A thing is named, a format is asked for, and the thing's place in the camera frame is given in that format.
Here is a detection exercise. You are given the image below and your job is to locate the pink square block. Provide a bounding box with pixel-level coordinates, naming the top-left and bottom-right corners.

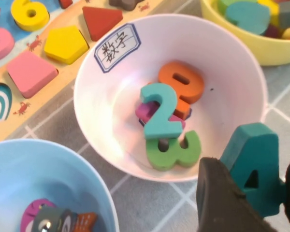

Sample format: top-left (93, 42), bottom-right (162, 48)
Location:
top-left (6, 51), bottom-right (58, 99)

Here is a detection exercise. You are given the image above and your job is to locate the wooden number puzzle board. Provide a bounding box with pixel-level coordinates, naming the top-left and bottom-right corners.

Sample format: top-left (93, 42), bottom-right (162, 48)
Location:
top-left (0, 0), bottom-right (166, 145)

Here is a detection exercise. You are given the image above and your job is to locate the yellow wooden pentagon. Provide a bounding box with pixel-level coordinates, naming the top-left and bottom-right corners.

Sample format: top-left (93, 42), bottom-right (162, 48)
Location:
top-left (43, 25), bottom-right (89, 65)

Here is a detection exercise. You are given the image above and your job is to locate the red wooden triangle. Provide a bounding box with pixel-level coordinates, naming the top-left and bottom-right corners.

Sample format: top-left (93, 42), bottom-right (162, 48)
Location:
top-left (82, 6), bottom-right (124, 42)

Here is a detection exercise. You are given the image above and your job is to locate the red wooden number seven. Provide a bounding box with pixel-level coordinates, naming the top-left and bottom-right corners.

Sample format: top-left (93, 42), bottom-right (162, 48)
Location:
top-left (58, 0), bottom-right (73, 9)

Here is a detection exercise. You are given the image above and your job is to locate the grey checked tablecloth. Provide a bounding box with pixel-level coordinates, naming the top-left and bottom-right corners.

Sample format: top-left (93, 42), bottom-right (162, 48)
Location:
top-left (0, 0), bottom-right (290, 232)

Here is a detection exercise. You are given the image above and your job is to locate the orange fish peg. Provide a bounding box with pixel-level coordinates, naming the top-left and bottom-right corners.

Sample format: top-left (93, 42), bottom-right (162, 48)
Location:
top-left (74, 212), bottom-right (98, 232)

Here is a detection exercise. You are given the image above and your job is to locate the teal wooden number four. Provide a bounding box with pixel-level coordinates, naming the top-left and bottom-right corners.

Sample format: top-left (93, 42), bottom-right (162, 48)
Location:
top-left (219, 122), bottom-right (286, 218)

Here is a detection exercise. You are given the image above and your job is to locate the pink wooden number five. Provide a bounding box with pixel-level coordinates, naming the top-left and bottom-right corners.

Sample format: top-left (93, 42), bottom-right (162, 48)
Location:
top-left (0, 19), bottom-right (15, 62)

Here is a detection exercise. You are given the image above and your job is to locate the teal wooden heart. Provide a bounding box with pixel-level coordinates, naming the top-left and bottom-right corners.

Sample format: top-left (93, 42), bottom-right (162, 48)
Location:
top-left (226, 1), bottom-right (271, 36)

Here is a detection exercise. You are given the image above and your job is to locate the yellow wooden block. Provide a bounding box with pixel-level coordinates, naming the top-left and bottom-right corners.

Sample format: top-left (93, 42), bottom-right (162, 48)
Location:
top-left (257, 0), bottom-right (280, 25)

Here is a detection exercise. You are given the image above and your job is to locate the teal wooden number two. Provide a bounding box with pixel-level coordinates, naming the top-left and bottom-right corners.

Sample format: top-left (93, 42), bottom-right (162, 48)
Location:
top-left (140, 83), bottom-right (184, 140)

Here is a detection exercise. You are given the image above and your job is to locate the magenta wooden number one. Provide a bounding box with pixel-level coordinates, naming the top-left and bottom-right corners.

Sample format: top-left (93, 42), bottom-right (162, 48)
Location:
top-left (135, 101), bottom-right (186, 129)

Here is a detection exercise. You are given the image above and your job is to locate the pink plastic bowl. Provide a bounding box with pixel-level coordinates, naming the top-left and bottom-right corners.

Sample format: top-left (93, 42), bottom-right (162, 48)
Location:
top-left (73, 14), bottom-right (268, 182)

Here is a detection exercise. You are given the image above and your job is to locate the brown wooden star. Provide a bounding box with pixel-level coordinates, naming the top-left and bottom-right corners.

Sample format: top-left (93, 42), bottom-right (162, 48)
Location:
top-left (108, 0), bottom-right (145, 12)

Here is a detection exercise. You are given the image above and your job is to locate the orange wooden number ten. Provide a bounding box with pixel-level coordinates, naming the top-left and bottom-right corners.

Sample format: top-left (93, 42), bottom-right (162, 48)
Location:
top-left (158, 61), bottom-right (205, 121)

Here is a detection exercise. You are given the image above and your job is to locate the green wooden number eight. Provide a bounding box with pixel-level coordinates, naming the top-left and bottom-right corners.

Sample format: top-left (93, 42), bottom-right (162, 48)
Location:
top-left (146, 130), bottom-right (202, 172)

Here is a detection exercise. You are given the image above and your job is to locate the dark grey fish peg nine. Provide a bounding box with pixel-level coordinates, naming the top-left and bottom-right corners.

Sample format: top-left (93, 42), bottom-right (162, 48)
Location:
top-left (32, 205), bottom-right (78, 232)

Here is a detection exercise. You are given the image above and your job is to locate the yellow wooden number six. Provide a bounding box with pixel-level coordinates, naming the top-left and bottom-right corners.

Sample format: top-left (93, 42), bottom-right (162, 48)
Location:
top-left (11, 0), bottom-right (50, 32)

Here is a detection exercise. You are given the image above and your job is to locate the purple fish peg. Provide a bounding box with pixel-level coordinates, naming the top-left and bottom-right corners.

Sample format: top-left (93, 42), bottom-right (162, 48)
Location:
top-left (20, 199), bottom-right (57, 232)

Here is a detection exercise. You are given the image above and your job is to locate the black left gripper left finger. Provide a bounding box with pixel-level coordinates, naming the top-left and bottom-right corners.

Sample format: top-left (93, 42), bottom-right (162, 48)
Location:
top-left (196, 157), bottom-right (278, 232)

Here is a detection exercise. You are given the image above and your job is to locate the purple wooden piece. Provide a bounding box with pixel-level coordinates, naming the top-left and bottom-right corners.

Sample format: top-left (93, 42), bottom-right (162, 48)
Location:
top-left (264, 24), bottom-right (284, 39)

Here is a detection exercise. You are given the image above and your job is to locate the light blue plastic bowl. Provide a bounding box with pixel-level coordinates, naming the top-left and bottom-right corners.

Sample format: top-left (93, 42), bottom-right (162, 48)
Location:
top-left (0, 139), bottom-right (119, 232)

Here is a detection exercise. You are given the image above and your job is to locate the yellow plastic bowl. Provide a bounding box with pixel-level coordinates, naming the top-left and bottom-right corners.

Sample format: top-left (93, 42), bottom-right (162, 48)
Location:
top-left (200, 0), bottom-right (290, 66)

